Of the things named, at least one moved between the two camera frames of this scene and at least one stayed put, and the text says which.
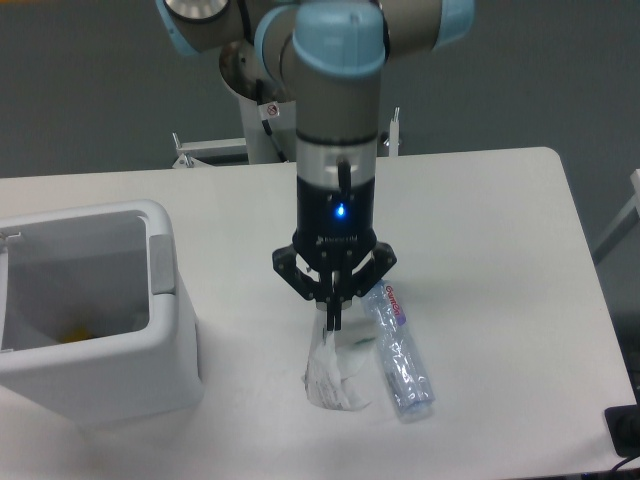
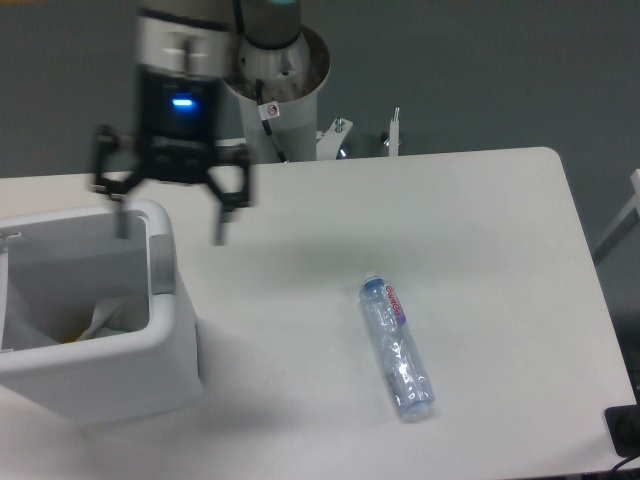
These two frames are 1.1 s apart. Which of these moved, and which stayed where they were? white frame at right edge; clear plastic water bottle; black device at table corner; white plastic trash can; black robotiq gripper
Moved: black robotiq gripper
Stayed: black device at table corner; white plastic trash can; white frame at right edge; clear plastic water bottle
